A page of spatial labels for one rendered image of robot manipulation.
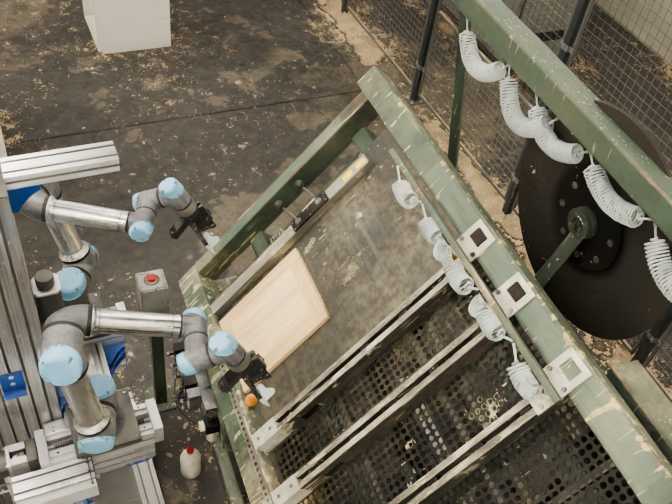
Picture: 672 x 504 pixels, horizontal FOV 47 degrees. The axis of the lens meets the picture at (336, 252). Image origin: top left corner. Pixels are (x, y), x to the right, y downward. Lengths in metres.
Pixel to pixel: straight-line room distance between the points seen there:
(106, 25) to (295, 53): 1.53
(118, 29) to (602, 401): 5.16
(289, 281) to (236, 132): 2.81
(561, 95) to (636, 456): 1.13
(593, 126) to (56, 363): 1.72
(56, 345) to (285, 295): 1.09
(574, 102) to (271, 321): 1.42
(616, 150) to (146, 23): 4.76
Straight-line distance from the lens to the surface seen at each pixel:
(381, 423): 2.60
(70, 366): 2.31
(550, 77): 2.65
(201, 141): 5.69
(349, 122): 3.18
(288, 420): 2.86
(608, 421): 2.20
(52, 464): 2.95
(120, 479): 3.74
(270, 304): 3.14
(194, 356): 2.38
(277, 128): 5.85
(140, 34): 6.61
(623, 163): 2.42
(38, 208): 2.78
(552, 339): 2.30
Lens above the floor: 3.49
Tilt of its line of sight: 45 degrees down
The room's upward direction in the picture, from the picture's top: 10 degrees clockwise
